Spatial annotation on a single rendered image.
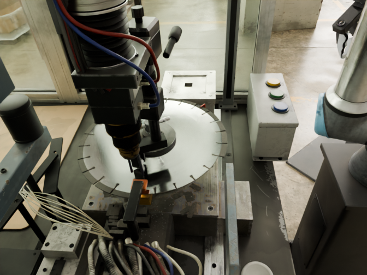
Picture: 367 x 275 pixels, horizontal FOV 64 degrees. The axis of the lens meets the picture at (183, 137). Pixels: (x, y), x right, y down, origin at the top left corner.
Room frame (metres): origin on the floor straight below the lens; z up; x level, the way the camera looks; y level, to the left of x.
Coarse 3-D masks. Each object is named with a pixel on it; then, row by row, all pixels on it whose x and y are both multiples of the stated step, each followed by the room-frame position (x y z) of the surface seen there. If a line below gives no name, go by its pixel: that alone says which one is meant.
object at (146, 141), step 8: (152, 128) 0.45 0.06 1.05; (160, 128) 0.46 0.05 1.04; (152, 136) 0.45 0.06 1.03; (160, 136) 0.45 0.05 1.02; (144, 144) 0.44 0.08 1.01; (152, 144) 0.44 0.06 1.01; (160, 144) 0.45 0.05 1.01; (144, 152) 0.44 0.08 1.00; (136, 160) 0.43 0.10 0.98; (144, 160) 0.45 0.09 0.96
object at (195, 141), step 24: (144, 120) 0.61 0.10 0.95; (192, 120) 0.60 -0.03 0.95; (96, 144) 0.53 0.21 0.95; (192, 144) 0.50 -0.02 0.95; (216, 144) 0.50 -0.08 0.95; (96, 168) 0.45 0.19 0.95; (120, 168) 0.44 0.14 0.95; (144, 168) 0.44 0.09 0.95; (168, 168) 0.43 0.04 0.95; (192, 168) 0.43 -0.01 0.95; (144, 192) 0.37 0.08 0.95
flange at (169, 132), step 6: (162, 126) 0.57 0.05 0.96; (168, 126) 0.57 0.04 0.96; (144, 132) 0.53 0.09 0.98; (162, 132) 0.54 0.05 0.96; (168, 132) 0.54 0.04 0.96; (174, 132) 0.54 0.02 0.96; (168, 138) 0.52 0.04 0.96; (174, 138) 0.52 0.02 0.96; (168, 144) 0.50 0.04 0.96; (156, 150) 0.48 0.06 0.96; (162, 150) 0.48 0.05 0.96
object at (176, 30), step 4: (172, 28) 0.51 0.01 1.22; (176, 28) 0.51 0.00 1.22; (180, 28) 0.51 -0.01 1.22; (172, 32) 0.50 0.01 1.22; (176, 32) 0.50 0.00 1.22; (180, 32) 0.51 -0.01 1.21; (168, 36) 0.50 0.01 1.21; (172, 36) 0.49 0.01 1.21; (176, 36) 0.49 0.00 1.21; (180, 36) 0.50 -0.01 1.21; (172, 40) 0.48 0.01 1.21; (176, 40) 0.49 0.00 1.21; (168, 44) 0.47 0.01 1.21; (172, 44) 0.47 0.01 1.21; (168, 48) 0.46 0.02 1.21; (172, 48) 0.46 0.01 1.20; (164, 52) 0.45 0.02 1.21; (168, 52) 0.45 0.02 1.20; (164, 56) 0.45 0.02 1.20; (168, 56) 0.45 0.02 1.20
